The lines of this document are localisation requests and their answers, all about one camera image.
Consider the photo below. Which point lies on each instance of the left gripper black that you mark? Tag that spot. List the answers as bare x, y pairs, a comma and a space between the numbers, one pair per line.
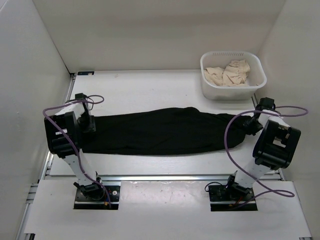
91, 127

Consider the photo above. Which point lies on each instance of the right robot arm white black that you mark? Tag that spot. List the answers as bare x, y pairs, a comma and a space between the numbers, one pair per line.
273, 150

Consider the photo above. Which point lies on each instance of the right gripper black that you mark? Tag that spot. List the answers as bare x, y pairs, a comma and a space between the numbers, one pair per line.
249, 129

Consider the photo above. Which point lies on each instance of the black label sticker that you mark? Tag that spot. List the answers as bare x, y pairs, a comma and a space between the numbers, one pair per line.
85, 73

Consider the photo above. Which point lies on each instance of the white plastic basket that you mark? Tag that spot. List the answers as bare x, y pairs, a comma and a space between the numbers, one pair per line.
255, 80

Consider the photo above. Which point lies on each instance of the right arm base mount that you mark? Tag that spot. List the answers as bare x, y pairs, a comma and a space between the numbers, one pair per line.
224, 199

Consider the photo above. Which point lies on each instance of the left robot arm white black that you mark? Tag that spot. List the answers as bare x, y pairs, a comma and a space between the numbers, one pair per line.
65, 128

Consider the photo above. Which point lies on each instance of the beige trousers in basket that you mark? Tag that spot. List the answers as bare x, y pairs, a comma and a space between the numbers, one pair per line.
233, 75

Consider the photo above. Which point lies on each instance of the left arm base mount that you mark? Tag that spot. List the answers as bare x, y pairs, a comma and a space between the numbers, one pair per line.
94, 197

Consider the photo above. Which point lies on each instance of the aluminium frame rail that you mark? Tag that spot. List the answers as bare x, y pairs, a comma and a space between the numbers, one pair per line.
162, 198

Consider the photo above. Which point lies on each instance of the black trousers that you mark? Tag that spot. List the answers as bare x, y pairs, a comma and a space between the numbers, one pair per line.
164, 132

